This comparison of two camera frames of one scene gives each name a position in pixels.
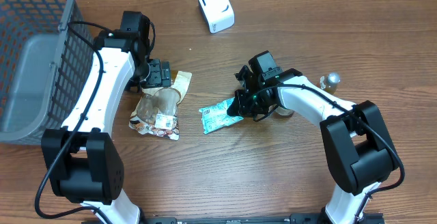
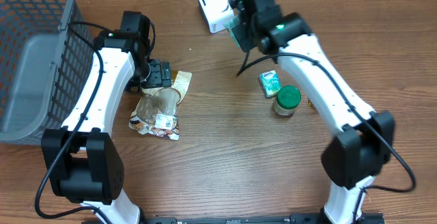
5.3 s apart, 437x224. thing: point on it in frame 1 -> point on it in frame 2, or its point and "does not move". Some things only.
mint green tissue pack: (216, 117) -> (233, 21)
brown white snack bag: (156, 110) does not move
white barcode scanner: (216, 7) does not move
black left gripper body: (148, 74) does not move
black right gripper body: (255, 104) -> (246, 39)
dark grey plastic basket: (46, 50) does not move
